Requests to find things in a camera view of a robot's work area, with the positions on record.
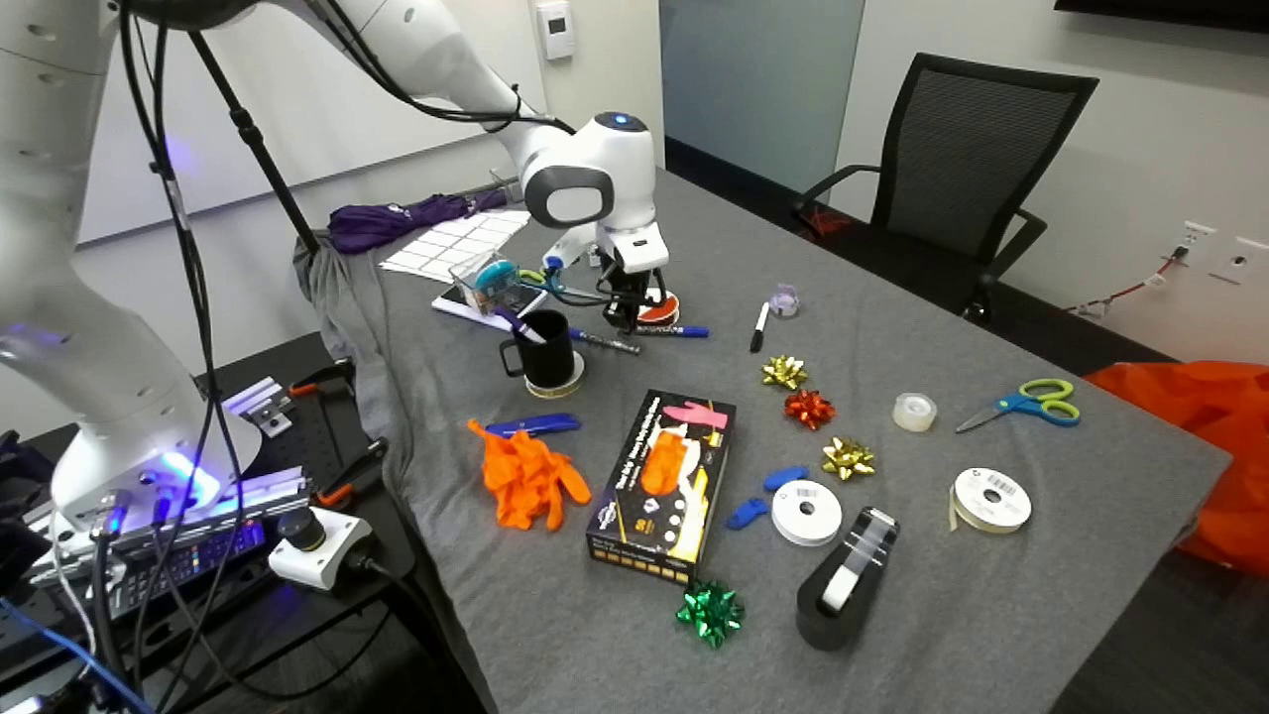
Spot red and white ribbon spool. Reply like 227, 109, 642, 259
635, 288, 684, 327

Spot grey tablecloth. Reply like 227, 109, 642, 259
289, 167, 1235, 714

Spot wide white ribbon spool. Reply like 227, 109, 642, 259
515, 359, 592, 404

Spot clear plastic container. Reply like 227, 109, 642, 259
446, 253, 547, 318

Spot black tape dispenser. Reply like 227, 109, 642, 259
793, 504, 905, 653

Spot orange nitrile gloves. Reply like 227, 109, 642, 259
463, 417, 597, 534

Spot orange bag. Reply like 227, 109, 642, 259
1083, 352, 1269, 577

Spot silver metal bracket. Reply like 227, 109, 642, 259
216, 372, 296, 440

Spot white spool with gold ribbon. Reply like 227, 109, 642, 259
943, 462, 1038, 538

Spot white wall outlet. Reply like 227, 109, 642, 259
1179, 215, 1269, 288

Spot white wall whiteboard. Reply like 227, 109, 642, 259
72, 0, 528, 249

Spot gold gift bow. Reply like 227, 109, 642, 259
757, 347, 812, 396
815, 434, 878, 485

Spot black and orange clamp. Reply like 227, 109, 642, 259
280, 364, 355, 404
313, 440, 392, 510

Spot black nitrile glove box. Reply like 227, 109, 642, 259
582, 385, 742, 585

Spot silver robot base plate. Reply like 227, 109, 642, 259
25, 460, 313, 585

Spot clear tape roll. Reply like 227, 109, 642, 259
886, 387, 943, 434

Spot black robot cart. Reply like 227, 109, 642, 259
0, 327, 453, 714

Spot white power adapter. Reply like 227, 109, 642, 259
264, 504, 376, 594

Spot purple cloth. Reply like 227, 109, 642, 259
323, 186, 510, 259

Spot white label sheets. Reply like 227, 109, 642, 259
376, 207, 533, 288

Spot green gift bow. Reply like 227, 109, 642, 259
674, 573, 748, 650

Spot white wall thermostat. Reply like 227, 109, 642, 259
530, 0, 582, 67

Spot red gift bow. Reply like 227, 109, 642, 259
781, 385, 841, 433

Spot blue ribbon spool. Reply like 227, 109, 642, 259
470, 253, 522, 298

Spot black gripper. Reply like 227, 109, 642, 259
597, 259, 666, 327

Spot blue cable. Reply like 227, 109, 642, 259
0, 590, 151, 714

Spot blue and green scissors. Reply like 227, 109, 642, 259
950, 378, 1086, 440
515, 264, 610, 309

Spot black marker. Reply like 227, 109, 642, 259
746, 298, 775, 355

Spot black cup with handle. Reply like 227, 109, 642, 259
494, 305, 585, 387

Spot black camera stand pole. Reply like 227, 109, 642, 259
181, 23, 329, 263

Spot black wall television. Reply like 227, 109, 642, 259
1052, 0, 1269, 35

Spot black mesh office chair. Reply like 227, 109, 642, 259
790, 52, 1103, 327

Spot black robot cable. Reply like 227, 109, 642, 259
113, 0, 260, 666

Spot blue plastic clip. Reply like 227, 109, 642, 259
722, 460, 812, 534

